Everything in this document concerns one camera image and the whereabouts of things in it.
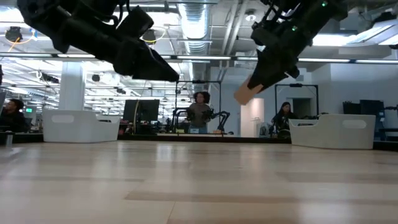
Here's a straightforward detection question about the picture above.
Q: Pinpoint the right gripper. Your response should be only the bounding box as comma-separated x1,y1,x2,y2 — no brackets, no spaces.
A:
248,18,315,91

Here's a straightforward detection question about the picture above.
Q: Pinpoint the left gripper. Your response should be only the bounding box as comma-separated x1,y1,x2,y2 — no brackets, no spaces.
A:
49,18,180,83

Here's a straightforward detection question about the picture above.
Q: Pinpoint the long wooden block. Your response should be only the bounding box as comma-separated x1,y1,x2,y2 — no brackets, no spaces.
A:
233,75,265,106

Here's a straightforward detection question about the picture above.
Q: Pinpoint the black ceiling-mounted device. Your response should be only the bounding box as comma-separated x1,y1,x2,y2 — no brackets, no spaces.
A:
141,29,158,45
4,26,24,43

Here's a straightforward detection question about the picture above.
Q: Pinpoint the black monitor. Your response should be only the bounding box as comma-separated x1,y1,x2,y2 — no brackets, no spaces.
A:
123,99,160,123

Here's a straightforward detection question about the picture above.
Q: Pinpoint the person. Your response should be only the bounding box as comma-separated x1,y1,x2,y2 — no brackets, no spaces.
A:
0,98,28,134
271,101,299,138
185,91,213,134

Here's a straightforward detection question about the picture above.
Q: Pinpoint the ceiling light strip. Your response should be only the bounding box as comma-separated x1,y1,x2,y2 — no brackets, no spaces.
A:
0,53,96,59
297,58,398,65

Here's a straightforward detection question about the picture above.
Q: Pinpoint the white column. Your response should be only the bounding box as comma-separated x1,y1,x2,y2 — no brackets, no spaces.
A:
58,61,86,111

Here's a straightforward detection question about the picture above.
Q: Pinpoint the white plastic bin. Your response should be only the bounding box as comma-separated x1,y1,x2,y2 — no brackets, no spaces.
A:
42,109,122,144

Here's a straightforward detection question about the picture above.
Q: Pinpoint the clear plastic bin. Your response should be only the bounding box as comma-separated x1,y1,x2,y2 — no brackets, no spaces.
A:
288,113,377,151

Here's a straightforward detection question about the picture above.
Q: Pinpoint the black storage cabinet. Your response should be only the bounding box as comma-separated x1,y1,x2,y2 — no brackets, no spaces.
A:
343,99,388,116

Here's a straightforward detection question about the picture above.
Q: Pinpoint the background black gantry frame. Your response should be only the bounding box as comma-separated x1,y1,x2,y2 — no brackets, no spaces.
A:
274,83,320,116
175,80,222,131

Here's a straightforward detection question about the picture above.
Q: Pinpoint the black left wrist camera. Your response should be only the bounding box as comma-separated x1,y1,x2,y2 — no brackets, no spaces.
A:
116,5,155,40

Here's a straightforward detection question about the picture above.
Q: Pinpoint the silver ventilation duct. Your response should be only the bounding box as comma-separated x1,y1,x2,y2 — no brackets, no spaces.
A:
177,2,213,56

